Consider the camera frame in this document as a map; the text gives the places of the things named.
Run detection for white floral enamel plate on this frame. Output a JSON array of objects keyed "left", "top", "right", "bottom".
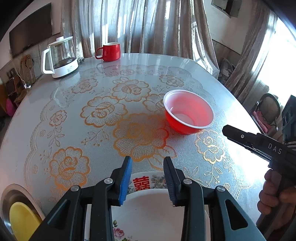
[{"left": 84, "top": 171, "right": 212, "bottom": 241}]

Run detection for yellow plastic bowl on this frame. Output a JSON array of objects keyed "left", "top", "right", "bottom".
[{"left": 9, "top": 202, "right": 42, "bottom": 241}]

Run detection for stainless steel basin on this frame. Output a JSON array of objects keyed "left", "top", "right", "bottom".
[{"left": 1, "top": 184, "right": 45, "bottom": 240}]

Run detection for red plastic bowl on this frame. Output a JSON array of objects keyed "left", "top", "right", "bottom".
[{"left": 163, "top": 89, "right": 215, "bottom": 135}]

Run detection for person's right hand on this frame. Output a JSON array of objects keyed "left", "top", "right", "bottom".
[{"left": 257, "top": 169, "right": 296, "bottom": 230}]

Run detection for pink cloth on chair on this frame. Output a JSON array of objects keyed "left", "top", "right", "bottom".
[{"left": 252, "top": 110, "right": 271, "bottom": 134}]

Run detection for dark wooden chair right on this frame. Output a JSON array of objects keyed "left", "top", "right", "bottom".
[{"left": 249, "top": 93, "right": 280, "bottom": 137}]

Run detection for grey curtain right window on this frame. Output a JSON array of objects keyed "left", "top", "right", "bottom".
[{"left": 225, "top": 1, "right": 278, "bottom": 103}]

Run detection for lace floral table cover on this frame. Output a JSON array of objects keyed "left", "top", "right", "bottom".
[{"left": 23, "top": 64, "right": 251, "bottom": 209}]

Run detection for pink round object on floor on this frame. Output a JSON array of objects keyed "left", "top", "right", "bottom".
[{"left": 6, "top": 98, "right": 16, "bottom": 117}]

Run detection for grey sheer curtain centre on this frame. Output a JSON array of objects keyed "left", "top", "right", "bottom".
[{"left": 61, "top": 1, "right": 219, "bottom": 77}]

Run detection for red ceramic mug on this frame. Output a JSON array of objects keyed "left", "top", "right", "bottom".
[{"left": 95, "top": 42, "right": 121, "bottom": 62}]

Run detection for glass electric kettle white base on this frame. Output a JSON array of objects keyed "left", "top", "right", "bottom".
[{"left": 41, "top": 36, "right": 78, "bottom": 78}]

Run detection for grey wall electrical box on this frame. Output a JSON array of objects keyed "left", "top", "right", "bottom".
[{"left": 211, "top": 0, "right": 242, "bottom": 18}]

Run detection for wooden chair by wall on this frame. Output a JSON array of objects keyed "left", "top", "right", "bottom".
[{"left": 20, "top": 55, "right": 36, "bottom": 85}]

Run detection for black wall television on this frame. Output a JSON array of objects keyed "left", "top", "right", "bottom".
[{"left": 9, "top": 3, "right": 52, "bottom": 58}]

